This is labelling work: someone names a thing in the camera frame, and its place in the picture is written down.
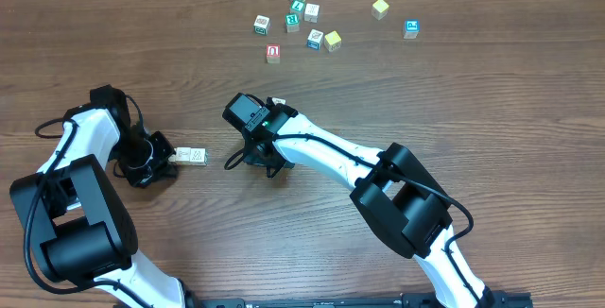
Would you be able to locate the blue letter P block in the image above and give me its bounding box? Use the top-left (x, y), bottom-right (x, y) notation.
top-left (404, 20), bottom-right (420, 40)

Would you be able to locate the teal letter L block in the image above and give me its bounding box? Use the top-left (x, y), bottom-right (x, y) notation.
top-left (289, 0), bottom-right (306, 17)

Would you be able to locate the white blue edged block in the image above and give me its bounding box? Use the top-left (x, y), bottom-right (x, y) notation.
top-left (168, 147), bottom-right (191, 165)

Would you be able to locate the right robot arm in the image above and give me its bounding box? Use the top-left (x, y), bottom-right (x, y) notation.
top-left (222, 93), bottom-right (494, 307)

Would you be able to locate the green letter B block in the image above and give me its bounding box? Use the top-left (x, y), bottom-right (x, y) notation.
top-left (253, 15), bottom-right (270, 36)

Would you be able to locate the blue edged picture block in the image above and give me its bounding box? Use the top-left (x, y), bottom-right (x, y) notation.
top-left (306, 29), bottom-right (324, 50)

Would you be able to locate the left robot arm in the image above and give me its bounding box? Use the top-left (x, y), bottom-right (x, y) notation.
top-left (9, 85), bottom-right (199, 308)

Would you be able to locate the yellow block near cluster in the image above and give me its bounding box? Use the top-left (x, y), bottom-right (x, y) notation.
top-left (323, 30), bottom-right (342, 52)

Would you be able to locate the lone white picture block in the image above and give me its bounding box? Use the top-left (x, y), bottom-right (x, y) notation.
top-left (271, 97), bottom-right (285, 105)

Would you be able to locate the red letter U block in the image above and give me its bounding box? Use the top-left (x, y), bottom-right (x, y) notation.
top-left (266, 44), bottom-right (281, 63)

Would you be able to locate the white patterned wooden block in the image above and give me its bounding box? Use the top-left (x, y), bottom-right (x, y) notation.
top-left (303, 3), bottom-right (320, 23)

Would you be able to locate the teal letter R block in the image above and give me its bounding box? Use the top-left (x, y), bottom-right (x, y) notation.
top-left (285, 13), bottom-right (300, 33)

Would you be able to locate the white zigzag picture block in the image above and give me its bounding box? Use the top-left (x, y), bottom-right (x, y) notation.
top-left (189, 148), bottom-right (208, 166)

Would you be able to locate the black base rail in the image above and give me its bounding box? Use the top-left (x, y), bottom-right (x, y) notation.
top-left (185, 289), bottom-right (533, 308)

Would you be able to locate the far yellow wooden block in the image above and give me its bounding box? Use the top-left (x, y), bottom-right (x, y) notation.
top-left (372, 0), bottom-right (389, 20)

